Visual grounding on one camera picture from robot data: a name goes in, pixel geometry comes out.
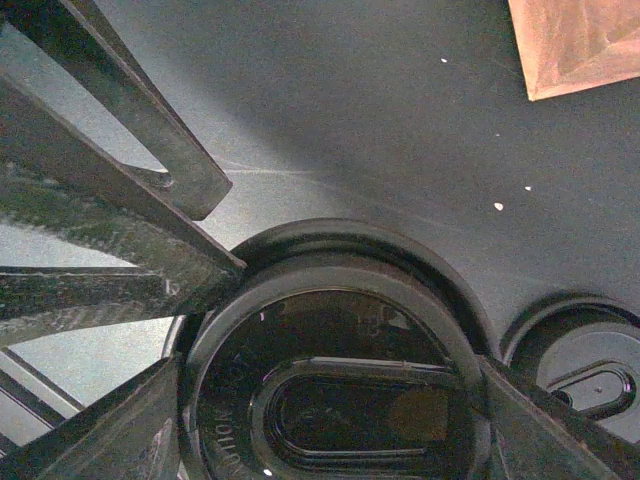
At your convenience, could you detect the single black cup lid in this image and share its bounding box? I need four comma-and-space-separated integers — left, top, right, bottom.
165, 219, 497, 479

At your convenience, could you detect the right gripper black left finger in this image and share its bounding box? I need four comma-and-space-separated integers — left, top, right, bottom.
1, 357, 180, 479

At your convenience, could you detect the black lid stack right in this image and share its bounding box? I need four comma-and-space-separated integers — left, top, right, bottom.
500, 292, 639, 444

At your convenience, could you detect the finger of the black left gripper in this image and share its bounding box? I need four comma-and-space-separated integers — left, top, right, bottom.
1, 1, 232, 220
1, 82, 245, 345

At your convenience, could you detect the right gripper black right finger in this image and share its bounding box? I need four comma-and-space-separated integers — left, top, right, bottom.
478, 356, 639, 479

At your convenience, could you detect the brown kraft paper bag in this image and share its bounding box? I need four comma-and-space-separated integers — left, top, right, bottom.
508, 0, 639, 101

